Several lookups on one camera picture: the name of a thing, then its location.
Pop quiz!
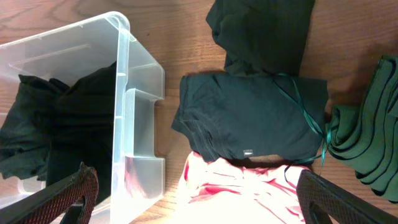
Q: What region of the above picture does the black folded garment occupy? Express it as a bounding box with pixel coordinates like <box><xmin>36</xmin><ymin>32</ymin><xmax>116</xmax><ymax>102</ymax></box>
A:
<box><xmin>206</xmin><ymin>0</ymin><xmax>315</xmax><ymax>76</ymax></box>

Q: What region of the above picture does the dark teal folded shirt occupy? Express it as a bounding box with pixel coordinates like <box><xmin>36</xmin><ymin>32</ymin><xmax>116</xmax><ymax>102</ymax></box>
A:
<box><xmin>172</xmin><ymin>73</ymin><xmax>328</xmax><ymax>162</ymax></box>

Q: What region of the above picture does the pink crumpled garment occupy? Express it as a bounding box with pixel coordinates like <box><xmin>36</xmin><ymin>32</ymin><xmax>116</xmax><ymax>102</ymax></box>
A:
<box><xmin>171</xmin><ymin>152</ymin><xmax>305</xmax><ymax>224</ymax></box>

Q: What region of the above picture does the black garment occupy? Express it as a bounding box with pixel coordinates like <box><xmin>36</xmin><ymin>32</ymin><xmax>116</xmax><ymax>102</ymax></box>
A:
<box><xmin>206</xmin><ymin>0</ymin><xmax>315</xmax><ymax>76</ymax></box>
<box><xmin>1</xmin><ymin>63</ymin><xmax>117</xmax><ymax>203</ymax></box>

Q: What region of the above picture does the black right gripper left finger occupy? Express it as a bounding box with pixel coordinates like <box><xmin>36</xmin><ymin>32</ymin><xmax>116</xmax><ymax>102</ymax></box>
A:
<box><xmin>1</xmin><ymin>163</ymin><xmax>99</xmax><ymax>224</ymax></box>

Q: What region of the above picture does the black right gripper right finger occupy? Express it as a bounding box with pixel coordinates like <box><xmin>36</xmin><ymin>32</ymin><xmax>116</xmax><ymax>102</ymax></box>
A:
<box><xmin>297</xmin><ymin>170</ymin><xmax>397</xmax><ymax>224</ymax></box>

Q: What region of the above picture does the green folded garment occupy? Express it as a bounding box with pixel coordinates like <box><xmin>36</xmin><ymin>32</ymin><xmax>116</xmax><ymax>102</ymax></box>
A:
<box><xmin>326</xmin><ymin>55</ymin><xmax>397</xmax><ymax>203</ymax></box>

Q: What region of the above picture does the clear plastic storage bin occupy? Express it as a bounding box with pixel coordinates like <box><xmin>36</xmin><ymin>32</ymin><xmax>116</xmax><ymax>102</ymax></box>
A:
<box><xmin>1</xmin><ymin>12</ymin><xmax>165</xmax><ymax>223</ymax></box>

